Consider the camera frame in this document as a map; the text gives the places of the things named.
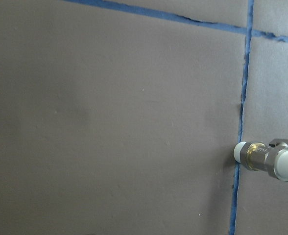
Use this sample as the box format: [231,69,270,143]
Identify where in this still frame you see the brass PPR valve white ends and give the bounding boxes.
[233,139,288,182]

